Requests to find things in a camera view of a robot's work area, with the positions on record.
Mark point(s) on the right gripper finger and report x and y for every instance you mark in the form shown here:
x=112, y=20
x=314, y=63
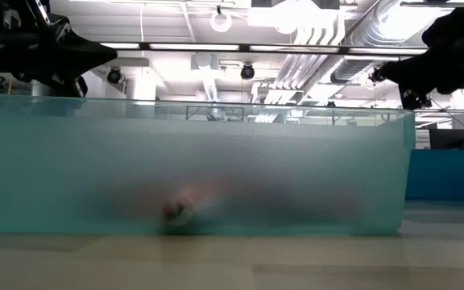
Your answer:
x=415, y=98
x=401, y=73

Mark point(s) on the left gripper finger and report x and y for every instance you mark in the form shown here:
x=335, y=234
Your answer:
x=91, y=54
x=73, y=86

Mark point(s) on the orange peanut butter cup pack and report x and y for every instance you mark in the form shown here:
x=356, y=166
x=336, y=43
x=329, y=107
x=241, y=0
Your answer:
x=177, y=211

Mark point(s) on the green translucent plastic bin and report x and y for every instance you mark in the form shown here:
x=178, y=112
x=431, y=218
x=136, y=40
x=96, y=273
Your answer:
x=256, y=169

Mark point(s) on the black round ceiling spotlight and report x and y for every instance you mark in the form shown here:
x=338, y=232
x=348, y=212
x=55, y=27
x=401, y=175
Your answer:
x=114, y=75
x=247, y=71

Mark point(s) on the black monitor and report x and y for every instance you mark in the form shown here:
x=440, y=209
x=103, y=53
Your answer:
x=451, y=139

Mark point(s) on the blue plastic bin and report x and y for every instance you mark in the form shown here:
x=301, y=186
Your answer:
x=449, y=175

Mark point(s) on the overhead light bar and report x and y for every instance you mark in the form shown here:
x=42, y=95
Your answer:
x=195, y=47

